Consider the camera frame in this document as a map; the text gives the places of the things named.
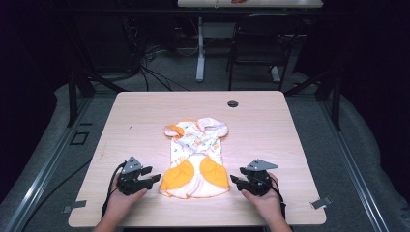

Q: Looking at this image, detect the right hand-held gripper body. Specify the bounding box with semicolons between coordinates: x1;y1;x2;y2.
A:
240;158;279;198

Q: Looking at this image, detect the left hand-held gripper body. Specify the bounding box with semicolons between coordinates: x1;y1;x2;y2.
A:
115;156;149;197

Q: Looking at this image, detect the white and orange baby garment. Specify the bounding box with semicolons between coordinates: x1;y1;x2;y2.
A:
159;117;231;200

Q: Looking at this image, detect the person's left hand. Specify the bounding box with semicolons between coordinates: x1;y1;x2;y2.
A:
102;173;149;224

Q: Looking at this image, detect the person's right hand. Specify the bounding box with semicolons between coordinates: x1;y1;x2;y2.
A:
240;172;285;224

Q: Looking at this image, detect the grey tape piece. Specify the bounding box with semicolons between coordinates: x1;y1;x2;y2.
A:
309;195;334;210
61;199;88;215

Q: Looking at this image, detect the black tape square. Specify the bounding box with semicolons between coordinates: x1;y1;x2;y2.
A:
69;130;91;146

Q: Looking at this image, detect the white table foot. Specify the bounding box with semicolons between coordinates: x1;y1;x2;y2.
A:
269;65;282;83

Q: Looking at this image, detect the white table leg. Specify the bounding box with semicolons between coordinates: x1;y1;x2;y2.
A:
194;16;207;83

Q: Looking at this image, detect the black folding chair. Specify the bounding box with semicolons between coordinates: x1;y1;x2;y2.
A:
224;13;306;92

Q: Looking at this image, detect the white desk top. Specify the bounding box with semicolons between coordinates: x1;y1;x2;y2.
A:
176;0;325;9

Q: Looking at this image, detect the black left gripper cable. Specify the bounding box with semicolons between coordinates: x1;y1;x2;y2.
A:
101;161;127;219

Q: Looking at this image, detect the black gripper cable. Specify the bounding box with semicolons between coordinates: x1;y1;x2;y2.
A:
270;176;287;220
101;161;127;219

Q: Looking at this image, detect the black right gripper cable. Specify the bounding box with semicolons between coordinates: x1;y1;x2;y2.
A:
270;176;287;220

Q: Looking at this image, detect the black floor cable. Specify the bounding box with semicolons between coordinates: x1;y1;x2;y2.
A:
29;157;94;224

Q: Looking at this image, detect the metal floor rail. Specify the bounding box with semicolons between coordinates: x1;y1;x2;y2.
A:
2;96;95;232
318;99;392;232

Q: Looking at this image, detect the bundle of black floor cables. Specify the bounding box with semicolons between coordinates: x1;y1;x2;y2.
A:
121;15;191;93

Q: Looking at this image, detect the black metal stand frame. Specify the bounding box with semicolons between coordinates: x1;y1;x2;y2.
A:
65;30;128;129
282;62;343;131

